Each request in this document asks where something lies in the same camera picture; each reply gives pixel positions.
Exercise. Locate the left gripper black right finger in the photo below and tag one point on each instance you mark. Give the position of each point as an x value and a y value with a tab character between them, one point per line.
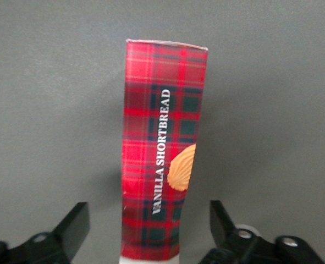
228	239

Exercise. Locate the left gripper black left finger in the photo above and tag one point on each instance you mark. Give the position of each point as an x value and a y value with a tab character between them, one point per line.
68	233

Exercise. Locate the red tartan cookie box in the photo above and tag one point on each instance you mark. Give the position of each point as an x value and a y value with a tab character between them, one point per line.
151	137

